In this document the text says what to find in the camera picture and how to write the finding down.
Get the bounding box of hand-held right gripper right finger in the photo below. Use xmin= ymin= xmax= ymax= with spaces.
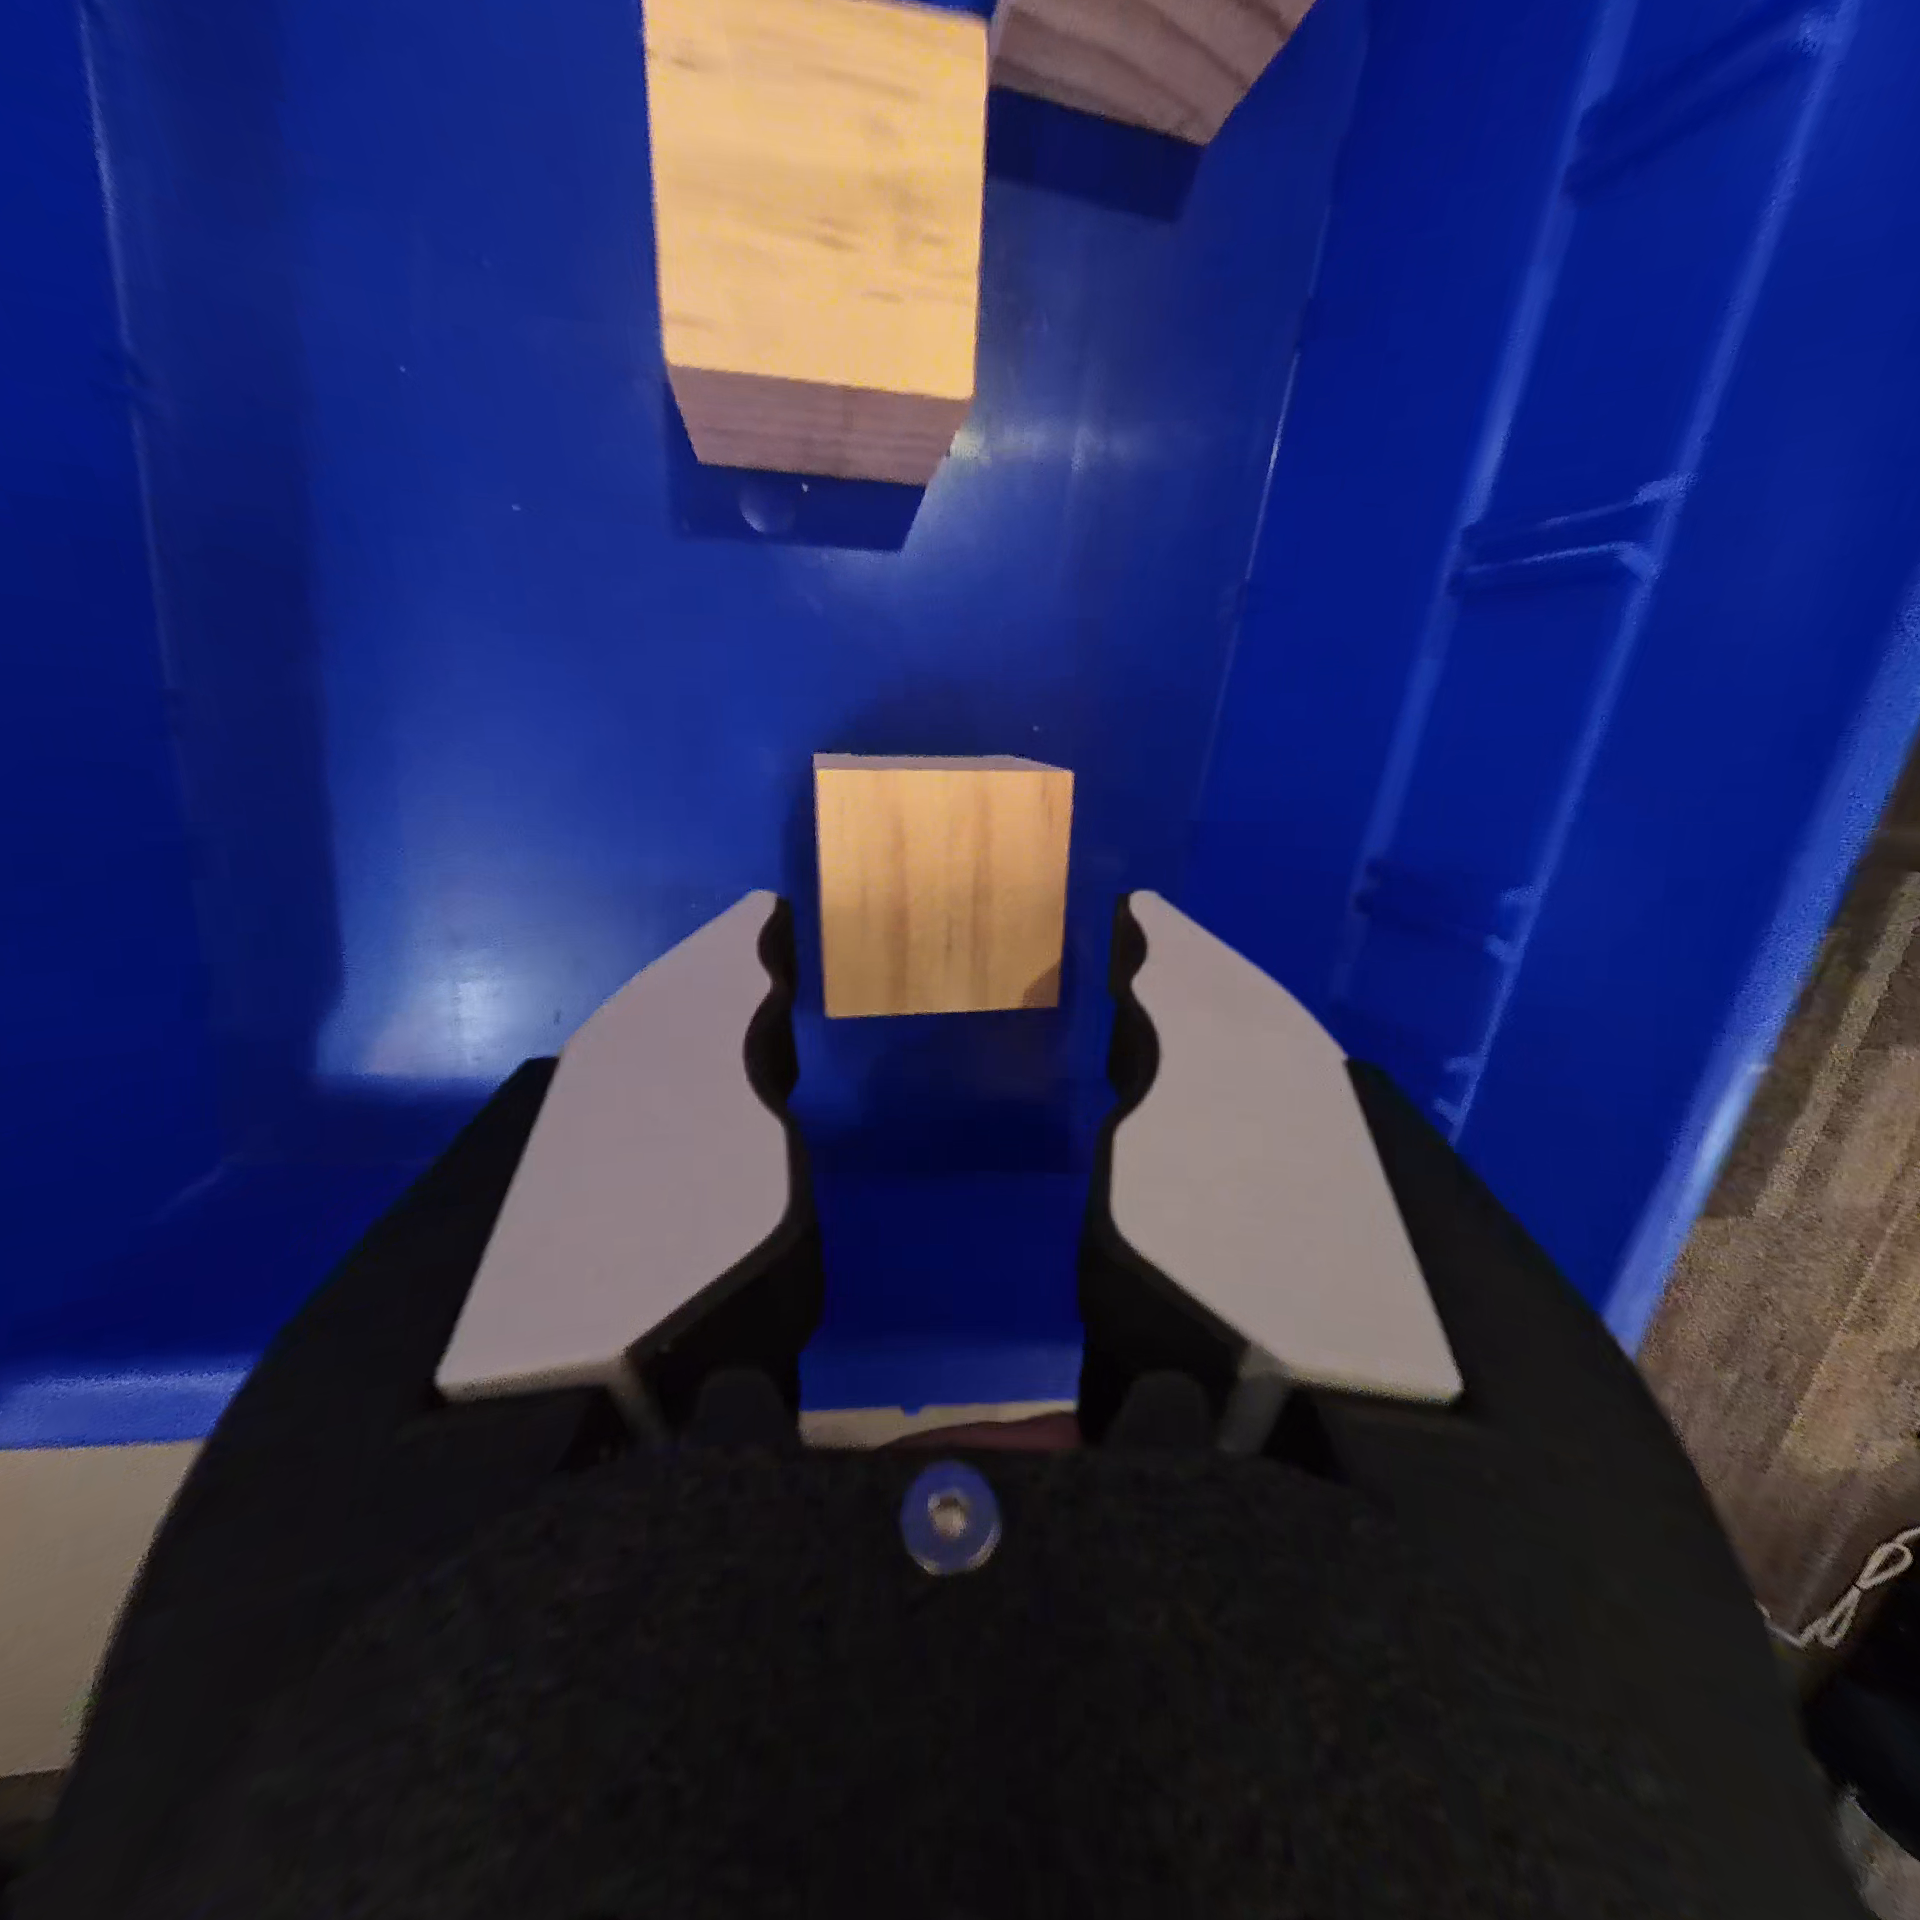
xmin=1075 ymin=890 xmax=1466 ymax=1458

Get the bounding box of grey desk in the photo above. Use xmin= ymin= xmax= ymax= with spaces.
xmin=0 ymin=1400 xmax=1071 ymax=1778

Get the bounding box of blue plastic bin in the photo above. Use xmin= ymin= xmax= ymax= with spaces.
xmin=0 ymin=0 xmax=1920 ymax=1452

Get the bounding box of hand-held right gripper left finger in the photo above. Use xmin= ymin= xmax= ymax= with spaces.
xmin=431 ymin=890 xmax=828 ymax=1449

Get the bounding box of wooden cube blue tape stripe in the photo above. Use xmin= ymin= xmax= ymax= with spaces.
xmin=988 ymin=0 xmax=1323 ymax=147
xmin=642 ymin=0 xmax=993 ymax=488
xmin=813 ymin=754 xmax=1075 ymax=1020

